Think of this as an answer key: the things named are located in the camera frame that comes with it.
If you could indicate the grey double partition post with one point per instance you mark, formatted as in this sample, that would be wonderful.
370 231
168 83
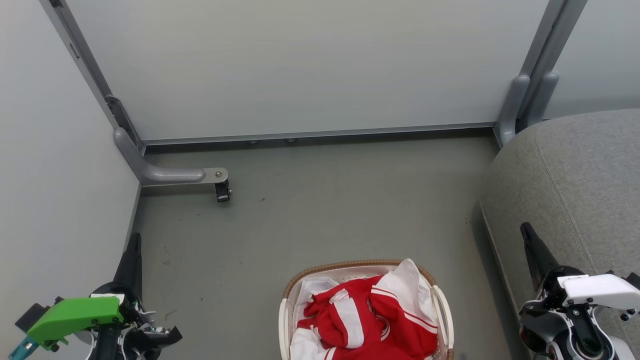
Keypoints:
550 35

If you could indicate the grey fabric sofa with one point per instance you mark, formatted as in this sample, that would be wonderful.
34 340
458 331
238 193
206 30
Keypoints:
575 175

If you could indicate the grey metal partition foot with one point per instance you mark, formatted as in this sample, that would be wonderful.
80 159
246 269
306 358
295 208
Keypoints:
170 175

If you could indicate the white wicker-rimmed laundry basket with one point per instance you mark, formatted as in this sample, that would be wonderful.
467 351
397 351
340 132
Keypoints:
350 264

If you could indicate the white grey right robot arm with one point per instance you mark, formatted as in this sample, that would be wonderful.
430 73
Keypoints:
575 335

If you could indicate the black caster wheel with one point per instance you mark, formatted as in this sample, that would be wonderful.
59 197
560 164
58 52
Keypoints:
223 192

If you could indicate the red garment wide white band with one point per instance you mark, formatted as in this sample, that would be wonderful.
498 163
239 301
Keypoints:
325 312

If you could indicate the grey partition corner post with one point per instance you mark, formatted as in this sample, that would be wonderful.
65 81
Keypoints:
75 47

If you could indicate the grey rounded post foot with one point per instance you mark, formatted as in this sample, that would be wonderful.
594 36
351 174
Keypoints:
542 97
512 110

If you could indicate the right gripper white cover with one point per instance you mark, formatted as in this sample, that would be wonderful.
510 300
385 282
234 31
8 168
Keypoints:
595 290

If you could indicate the white basket liner cloth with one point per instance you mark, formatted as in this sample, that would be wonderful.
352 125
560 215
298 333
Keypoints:
312 292

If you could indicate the grey partition bottom rail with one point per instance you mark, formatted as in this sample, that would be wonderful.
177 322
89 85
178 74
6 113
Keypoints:
320 134

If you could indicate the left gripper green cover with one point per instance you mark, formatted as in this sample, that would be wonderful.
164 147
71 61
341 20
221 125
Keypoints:
75 315

